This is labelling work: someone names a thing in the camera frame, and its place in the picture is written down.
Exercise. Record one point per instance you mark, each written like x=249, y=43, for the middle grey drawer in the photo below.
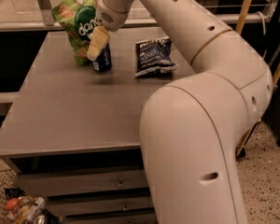
x=100, y=204

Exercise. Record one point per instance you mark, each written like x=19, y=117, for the red round item in basket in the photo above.
x=11, y=203

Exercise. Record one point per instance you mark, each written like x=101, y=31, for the snack packets in basket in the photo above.
x=28, y=211

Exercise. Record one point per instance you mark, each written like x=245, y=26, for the blue pepsi can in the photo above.
x=103, y=63

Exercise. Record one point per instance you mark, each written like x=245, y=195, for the grey drawer cabinet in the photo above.
x=67, y=117

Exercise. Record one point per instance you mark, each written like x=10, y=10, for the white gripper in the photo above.
x=113, y=19

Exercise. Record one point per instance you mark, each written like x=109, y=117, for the yellow wooden frame stand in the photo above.
x=238, y=29

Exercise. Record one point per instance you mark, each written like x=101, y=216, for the grey drawer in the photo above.
x=82, y=181
x=145, y=216
x=100, y=204

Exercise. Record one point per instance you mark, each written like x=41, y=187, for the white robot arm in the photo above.
x=189, y=128

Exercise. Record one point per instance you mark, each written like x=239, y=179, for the black wire basket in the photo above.
x=8, y=190

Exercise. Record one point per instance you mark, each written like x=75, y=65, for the dark blue chip bag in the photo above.
x=153, y=57

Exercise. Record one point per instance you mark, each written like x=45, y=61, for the top grey drawer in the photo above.
x=82, y=181

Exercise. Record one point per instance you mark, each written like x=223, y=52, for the grey metal railing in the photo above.
x=26, y=15

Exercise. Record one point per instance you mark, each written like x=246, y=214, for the bottom grey drawer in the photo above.
x=145, y=216

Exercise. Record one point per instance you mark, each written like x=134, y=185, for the green rice chip bag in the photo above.
x=78, y=18

